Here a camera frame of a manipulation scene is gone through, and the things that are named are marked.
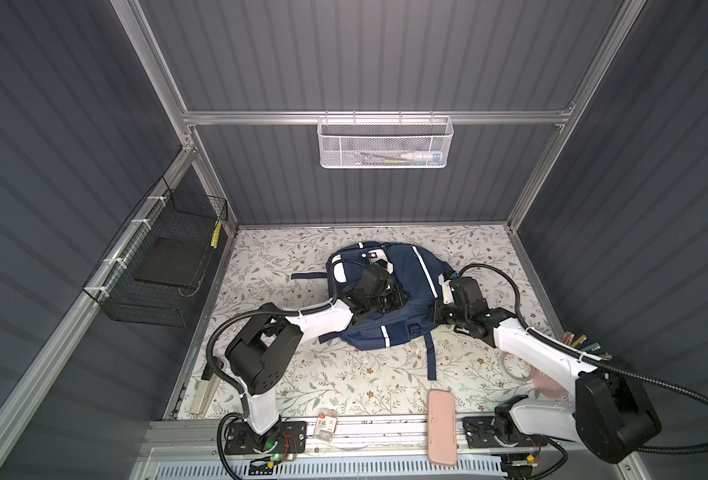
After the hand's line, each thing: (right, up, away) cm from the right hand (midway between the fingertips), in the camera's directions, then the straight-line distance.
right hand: (436, 307), depth 88 cm
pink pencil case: (-2, -27, -14) cm, 31 cm away
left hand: (-7, +4, -2) cm, 9 cm away
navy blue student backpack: (-4, +11, +5) cm, 13 cm away
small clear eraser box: (-31, -27, -14) cm, 43 cm away
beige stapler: (-63, -21, -11) cm, 68 cm away
